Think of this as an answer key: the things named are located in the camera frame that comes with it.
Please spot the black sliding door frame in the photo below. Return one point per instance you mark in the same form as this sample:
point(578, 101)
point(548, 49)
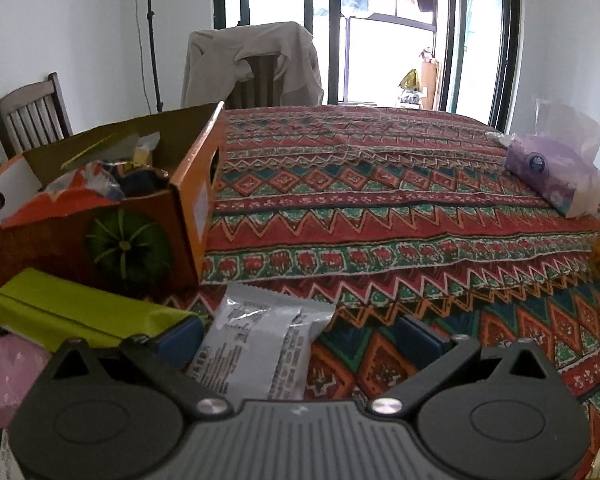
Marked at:
point(458, 56)

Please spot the patterned red tablecloth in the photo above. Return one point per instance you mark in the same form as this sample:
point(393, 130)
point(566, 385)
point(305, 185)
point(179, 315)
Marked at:
point(384, 214)

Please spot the pink snack packet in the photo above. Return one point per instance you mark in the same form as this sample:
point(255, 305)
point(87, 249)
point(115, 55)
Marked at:
point(20, 364)

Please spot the grey white snack packet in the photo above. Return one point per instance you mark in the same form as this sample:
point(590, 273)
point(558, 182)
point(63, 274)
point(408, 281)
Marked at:
point(258, 345)

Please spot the orange red snack bag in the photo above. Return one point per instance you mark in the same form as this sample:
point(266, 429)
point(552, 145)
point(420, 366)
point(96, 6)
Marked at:
point(87, 187)

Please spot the purple tissue pack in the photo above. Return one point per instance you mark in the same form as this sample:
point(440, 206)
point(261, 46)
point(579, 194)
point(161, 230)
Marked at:
point(557, 160)

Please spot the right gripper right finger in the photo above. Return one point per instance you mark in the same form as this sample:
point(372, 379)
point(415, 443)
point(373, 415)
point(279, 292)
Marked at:
point(440, 361)

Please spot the green snack packet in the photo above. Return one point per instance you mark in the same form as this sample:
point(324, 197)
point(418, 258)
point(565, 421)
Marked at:
point(113, 148)
point(48, 310)

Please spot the black light stand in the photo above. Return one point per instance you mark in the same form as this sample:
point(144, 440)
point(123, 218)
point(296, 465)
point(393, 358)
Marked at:
point(150, 17)

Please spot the dark wooden chair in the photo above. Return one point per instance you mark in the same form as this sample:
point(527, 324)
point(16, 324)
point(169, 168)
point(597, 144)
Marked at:
point(32, 116)

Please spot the orange cardboard box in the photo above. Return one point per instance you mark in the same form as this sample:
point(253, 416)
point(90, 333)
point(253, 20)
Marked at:
point(155, 237)

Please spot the green snack packet front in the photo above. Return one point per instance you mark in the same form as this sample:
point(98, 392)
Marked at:
point(48, 310)

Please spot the chair draped with beige jacket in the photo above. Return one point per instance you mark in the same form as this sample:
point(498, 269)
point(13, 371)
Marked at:
point(267, 65)

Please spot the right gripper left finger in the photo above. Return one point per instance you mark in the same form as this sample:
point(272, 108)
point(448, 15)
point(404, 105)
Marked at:
point(160, 360)

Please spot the green snack packet rear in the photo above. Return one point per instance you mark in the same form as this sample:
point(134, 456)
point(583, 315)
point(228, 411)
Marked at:
point(113, 148)

